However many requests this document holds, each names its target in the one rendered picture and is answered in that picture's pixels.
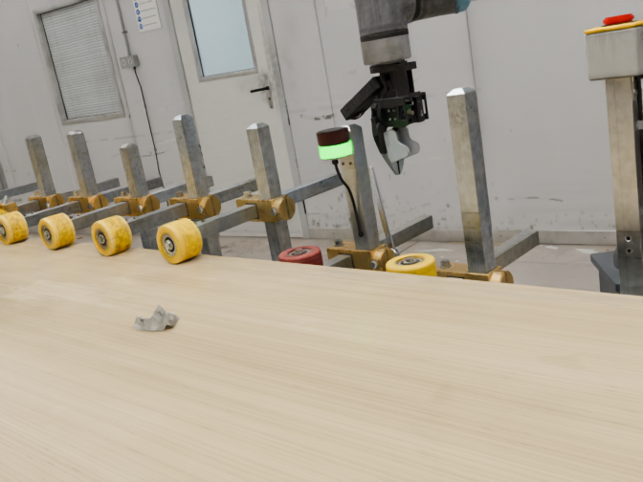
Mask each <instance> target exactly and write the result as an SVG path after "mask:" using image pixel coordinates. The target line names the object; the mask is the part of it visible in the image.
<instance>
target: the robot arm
mask: <svg viewBox="0 0 643 482"><path fill-rule="evenodd" d="M474 1H476V0H354V2H355V9H356V14H357V21H358V27H359V34H360V39H361V49H362V56H363V62H364V65H371V67H369V71H370V73H371V74H377V73H379V74H380V75H379V76H377V77H373V78H372V79H371V80H370V81H369V82H368V83H367V84H366V85H365V86H364V87H363V88H362V89H361V90H360V91H359V92H358V93H357V94H356V95H355V96H354V97H353V98H352V99H351V100H350V101H349V102H348V103H346V104H345V106H344V107H343V108H342V109H341V110H340V111H341V113H342V115H343V116H344V118H345V120H346V121H349V120H357V119H358V118H360V117H361V116H362V115H363V114H364V113H365V111H366V110H367V109H368V108H369V107H370V106H371V107H370V109H371V119H370V120H371V126H372V135H373V139H374V141H375V143H376V145H377V147H378V150H379V152H380V153H381V154H382V156H383V158H384V160H385V161H386V163H387V164H388V166H389V167H390V169H391V170H392V171H393V173H394V174H395V175H399V174H401V173H402V169H403V165H404V159H405V158H407V157H409V156H412V155H415V154H417V153H419V151H420V144H419V143H418V142H416V141H414V140H412V139H411V138H410V133H409V129H408V128H407V126H408V125H409V124H412V123H415V122H422V121H425V120H428V119H429V113H428V106H427V99H426V92H420V91H417V92H414V84H413V77H412V69H416V68H417V67H416V61H411V62H407V61H406V60H405V59H406V58H410V57H411V52H410V40H409V29H408V24H409V23H412V22H414V21H418V20H423V19H428V18H433V17H436V16H441V15H447V14H453V13H455V14H458V13H459V12H462V11H466V10H467V8H468V7H469V5H470V3H471V2H474ZM422 99H423V100H424V103H425V110H426V113H425V114H424V109H423V102H422ZM388 127H393V128H392V129H389V130H388V131H387V128H388Z"/></svg>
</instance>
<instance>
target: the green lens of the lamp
mask: <svg viewBox="0 0 643 482"><path fill-rule="evenodd" d="M319 151H320V157H321V159H333V158H339V157H343V156H347V155H350V154H352V149H351V143H350V141H349V142H347V143H343V144H339V145H333V146H326V147H320V146H319Z"/></svg>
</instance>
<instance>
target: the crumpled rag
mask: <svg viewBox="0 0 643 482"><path fill-rule="evenodd" d="M175 315H176V314H175V312H166V311H165V310H164V308H163V307H161V306H160V305H159V304H158V305H157V310H156V311H155V310H154V313H153V315H152V317H151V318H144V317H142V316H137V317H136V320H135V323H134V324H133V325H134V326H135V327H136V328H137V331H141V330H145V329H147V331H151V332H152V331H161V332H162V331H164V329H165V327H166V325H170V326H172V327H175V326H174V325H175V324H176V323H177V322H178V320H179V318H178V317H177V316H175Z"/></svg>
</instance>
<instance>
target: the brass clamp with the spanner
mask: <svg viewBox="0 0 643 482"><path fill-rule="evenodd" d="M343 243H344V245H343V246H341V247H334V246H332V247H330V248H328V249H326V250H327V256H328V260H329V259H331V258H333V257H335V256H337V255H339V254H345V255H351V258H352V264H353V269H358V270H369V271H378V272H386V271H387V270H386V264H387V262H388V261H390V259H392V258H394V257H395V254H394V252H393V250H392V249H390V248H386V245H385V244H380V246H378V247H376V248H374V249H372V250H370V251H366V250H356V247H355V242H343Z"/></svg>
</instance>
